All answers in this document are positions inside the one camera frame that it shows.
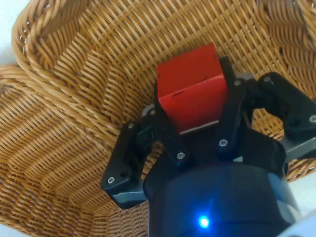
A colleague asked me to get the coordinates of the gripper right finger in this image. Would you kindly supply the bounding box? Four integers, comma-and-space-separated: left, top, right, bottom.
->
214, 56, 316, 161

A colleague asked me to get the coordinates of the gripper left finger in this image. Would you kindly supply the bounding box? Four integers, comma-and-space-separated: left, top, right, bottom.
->
100, 81, 191, 211

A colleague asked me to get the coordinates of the red cube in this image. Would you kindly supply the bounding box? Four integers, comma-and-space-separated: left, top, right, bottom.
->
157, 43, 229, 135

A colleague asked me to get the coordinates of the wicker basket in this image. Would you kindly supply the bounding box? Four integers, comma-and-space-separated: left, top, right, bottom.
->
0, 65, 154, 237
11, 0, 316, 183

